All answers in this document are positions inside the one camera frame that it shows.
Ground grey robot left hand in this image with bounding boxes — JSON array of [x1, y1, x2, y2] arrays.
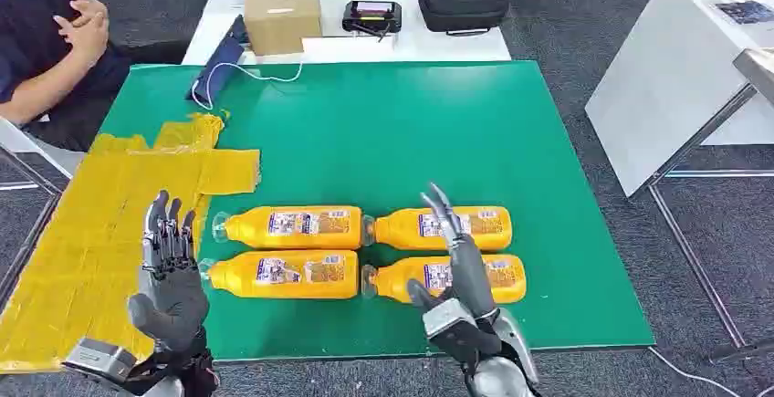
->
[[127, 190, 211, 353]]

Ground person's right hand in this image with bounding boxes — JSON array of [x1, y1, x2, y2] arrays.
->
[[53, 12, 110, 70]]

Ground person's left hand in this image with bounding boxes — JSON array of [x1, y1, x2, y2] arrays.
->
[[68, 0, 110, 29]]

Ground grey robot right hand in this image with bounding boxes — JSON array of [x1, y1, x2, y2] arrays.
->
[[406, 183, 500, 323]]

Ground orange drink bottle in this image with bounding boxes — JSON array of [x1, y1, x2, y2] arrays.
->
[[361, 254, 528, 306], [211, 205, 365, 252], [361, 205, 514, 253], [198, 250, 361, 300]]

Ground person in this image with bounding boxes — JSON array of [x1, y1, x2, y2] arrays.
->
[[0, 0, 131, 153]]

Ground yellow plastic sheet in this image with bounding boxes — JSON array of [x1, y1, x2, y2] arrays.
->
[[0, 111, 262, 375]]

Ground green table mat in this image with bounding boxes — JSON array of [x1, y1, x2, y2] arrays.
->
[[99, 60, 656, 363]]

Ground brown cardboard box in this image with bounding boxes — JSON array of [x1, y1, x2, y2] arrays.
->
[[243, 0, 323, 57]]

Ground black handheld controller with screen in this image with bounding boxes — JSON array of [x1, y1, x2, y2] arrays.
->
[[341, 0, 403, 42]]

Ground white table with metal legs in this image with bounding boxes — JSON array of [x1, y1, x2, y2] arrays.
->
[[584, 0, 774, 199]]

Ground grey steel bench corner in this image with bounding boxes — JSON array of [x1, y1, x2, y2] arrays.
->
[[732, 47, 774, 105]]

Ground large printed photo sheet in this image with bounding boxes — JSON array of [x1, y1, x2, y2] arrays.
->
[[713, 0, 774, 26]]

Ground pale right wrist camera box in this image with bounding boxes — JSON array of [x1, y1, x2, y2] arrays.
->
[[422, 298, 504, 377]]

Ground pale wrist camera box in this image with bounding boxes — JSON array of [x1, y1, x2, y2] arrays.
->
[[62, 338, 138, 384], [422, 298, 504, 377]]

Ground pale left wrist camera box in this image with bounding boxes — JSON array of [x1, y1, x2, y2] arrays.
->
[[62, 338, 138, 384]]

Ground thin white cable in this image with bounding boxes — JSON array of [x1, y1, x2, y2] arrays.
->
[[191, 60, 304, 111]]

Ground white floor cable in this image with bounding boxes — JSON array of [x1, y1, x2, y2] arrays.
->
[[646, 345, 743, 397]]

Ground grey metal table leg frame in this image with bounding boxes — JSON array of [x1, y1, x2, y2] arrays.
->
[[646, 82, 774, 365]]

